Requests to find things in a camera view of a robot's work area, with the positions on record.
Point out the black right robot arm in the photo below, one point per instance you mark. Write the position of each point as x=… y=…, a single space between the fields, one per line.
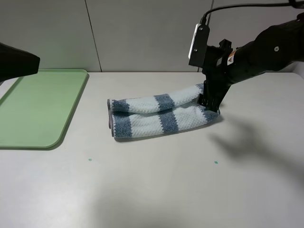
x=273 y=49

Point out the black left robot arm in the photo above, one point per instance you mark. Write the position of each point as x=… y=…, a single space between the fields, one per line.
x=16 y=63

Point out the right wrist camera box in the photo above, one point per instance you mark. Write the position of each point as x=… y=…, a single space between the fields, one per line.
x=198 y=46

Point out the green plastic tray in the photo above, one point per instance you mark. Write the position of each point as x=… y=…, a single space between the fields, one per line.
x=36 y=110

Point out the blue white striped towel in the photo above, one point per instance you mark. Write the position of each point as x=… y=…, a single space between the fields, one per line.
x=159 y=114

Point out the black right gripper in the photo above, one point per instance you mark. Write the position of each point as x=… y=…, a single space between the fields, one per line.
x=218 y=76

